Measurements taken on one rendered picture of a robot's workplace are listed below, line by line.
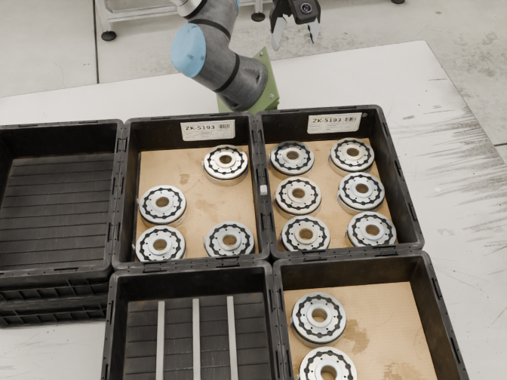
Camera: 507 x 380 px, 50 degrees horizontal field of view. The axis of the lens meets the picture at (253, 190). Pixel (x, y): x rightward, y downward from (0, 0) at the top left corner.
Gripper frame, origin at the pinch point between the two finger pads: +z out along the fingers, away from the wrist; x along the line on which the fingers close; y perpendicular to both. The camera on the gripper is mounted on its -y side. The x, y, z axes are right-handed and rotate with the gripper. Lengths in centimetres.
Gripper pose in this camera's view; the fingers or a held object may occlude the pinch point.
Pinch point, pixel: (295, 45)
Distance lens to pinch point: 126.8
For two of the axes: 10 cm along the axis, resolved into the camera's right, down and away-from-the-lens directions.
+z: 0.6, 6.4, 7.7
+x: -9.7, 2.3, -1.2
